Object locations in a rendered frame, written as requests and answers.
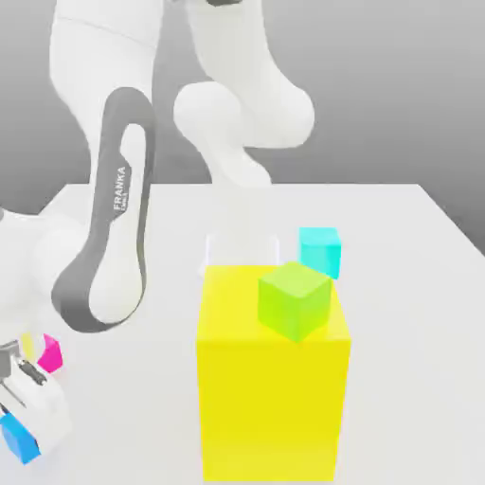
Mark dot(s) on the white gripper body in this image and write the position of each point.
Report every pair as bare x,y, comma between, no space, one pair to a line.
47,413

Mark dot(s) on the small blue cube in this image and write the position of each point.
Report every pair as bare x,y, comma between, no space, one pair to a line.
17,441

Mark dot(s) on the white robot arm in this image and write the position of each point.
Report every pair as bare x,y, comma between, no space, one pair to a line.
113,113

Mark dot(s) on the small magenta cube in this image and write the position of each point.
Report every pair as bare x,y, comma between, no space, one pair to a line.
52,356

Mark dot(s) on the small green cube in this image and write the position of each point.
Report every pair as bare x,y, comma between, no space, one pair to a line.
291,303

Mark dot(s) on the small cyan cube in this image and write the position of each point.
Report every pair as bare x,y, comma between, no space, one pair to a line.
320,248

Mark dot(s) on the large yellow box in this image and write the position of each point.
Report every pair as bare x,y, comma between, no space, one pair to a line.
265,398

